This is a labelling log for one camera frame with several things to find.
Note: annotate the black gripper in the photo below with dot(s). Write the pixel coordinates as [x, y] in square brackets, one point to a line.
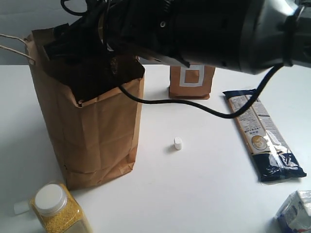
[85, 37]

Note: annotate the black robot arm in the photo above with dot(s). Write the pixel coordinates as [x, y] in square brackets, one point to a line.
[248, 36]

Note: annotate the brown paper bag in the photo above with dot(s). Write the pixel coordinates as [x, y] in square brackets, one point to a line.
[92, 125]

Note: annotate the brown kraft stand-up pouch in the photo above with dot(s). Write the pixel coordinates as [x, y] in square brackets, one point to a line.
[191, 83]

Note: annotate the small white cylinder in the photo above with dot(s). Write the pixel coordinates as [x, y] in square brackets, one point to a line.
[177, 143]

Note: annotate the yellow millet jar white lid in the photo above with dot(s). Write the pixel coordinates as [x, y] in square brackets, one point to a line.
[58, 211]

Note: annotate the small white block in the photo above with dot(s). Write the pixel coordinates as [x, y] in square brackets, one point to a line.
[21, 207]

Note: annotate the blue white carton pack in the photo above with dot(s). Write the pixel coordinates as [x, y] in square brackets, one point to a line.
[294, 216]

